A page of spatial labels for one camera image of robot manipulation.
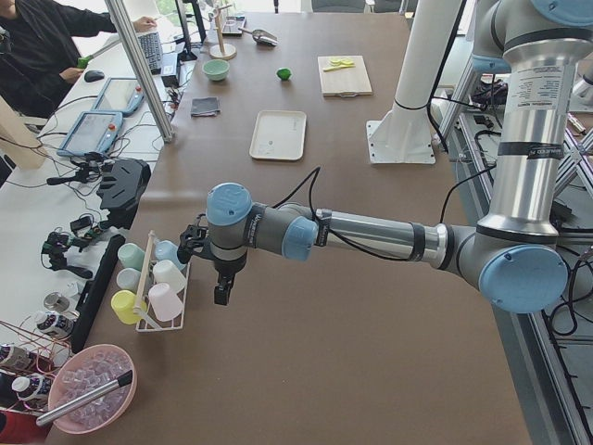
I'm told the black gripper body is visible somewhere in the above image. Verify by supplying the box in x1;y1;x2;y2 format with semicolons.
214;257;246;292

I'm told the green lime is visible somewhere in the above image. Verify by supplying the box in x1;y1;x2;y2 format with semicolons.
276;68;292;81

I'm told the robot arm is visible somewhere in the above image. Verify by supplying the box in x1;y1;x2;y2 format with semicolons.
206;1;592;313

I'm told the cream rabbit tray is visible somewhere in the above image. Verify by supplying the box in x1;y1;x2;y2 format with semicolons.
249;110;307;161

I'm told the pink plastic cup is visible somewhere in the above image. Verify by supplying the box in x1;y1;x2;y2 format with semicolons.
148;283;183;322

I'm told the cream plastic cup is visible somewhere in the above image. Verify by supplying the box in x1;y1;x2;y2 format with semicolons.
152;260;186;294

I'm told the blue plastic cup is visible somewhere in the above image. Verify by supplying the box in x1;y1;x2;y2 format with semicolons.
154;240;186;271

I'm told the pale grey-blue plastic cup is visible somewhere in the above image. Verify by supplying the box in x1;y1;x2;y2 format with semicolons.
116;268;141;292

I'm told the green plastic cup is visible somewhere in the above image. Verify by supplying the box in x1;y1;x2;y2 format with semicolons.
118;243;145;272

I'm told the yellow plastic cup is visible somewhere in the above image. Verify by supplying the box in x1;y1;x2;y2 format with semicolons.
110;289;141;324

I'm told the metal tongs black tip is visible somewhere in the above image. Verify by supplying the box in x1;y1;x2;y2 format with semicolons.
36;370;133;426

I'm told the black long case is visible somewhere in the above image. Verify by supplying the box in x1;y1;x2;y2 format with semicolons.
69;235;125;353

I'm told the pink ice bowl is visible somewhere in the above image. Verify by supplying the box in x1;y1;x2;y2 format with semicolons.
47;344;137;435

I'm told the white bottle dark label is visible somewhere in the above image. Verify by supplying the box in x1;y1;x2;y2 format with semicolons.
33;311;74;339

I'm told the grey folded cloth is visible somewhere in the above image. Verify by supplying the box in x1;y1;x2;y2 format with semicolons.
190;96;221;117

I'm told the blue teach pendant near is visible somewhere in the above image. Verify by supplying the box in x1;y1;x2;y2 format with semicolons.
57;110;123;158

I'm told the blue teach pendant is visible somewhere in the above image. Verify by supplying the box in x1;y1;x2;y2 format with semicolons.
57;110;123;158
92;78;145;117

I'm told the mint green bowl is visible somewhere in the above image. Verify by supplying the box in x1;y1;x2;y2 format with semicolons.
202;59;230;82

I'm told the blue teach pendant far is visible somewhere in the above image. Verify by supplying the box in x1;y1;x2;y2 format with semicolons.
92;78;145;117

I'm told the wooden mug tree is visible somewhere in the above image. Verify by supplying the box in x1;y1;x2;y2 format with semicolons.
208;5;236;60

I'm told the bamboo cutting board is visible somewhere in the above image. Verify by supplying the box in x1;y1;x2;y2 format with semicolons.
317;56;373;97

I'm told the yellow plastic knife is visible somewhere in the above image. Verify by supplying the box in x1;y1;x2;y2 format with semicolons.
322;62;356;72

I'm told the metal scoop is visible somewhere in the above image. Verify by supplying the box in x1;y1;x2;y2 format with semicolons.
239;27;278;46

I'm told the black computer mouse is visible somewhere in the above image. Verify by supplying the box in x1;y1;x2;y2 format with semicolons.
83;70;105;83

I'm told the black keyboard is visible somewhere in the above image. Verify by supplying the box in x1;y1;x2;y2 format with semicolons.
137;32;162;74

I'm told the person in black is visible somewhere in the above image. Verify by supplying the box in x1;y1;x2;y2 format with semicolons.
0;0;158;120

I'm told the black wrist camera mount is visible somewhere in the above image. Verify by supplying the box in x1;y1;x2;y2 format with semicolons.
177;213;214;264

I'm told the white wire cup rack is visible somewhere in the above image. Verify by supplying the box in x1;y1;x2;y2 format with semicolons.
132;231;190;333

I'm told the black plastic bracket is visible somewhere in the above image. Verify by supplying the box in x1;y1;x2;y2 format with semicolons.
96;159;151;229

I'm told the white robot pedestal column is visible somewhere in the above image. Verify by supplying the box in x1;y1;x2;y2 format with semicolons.
367;0;465;164

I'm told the aluminium frame post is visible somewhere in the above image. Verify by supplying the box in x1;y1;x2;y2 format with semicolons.
105;0;174;144

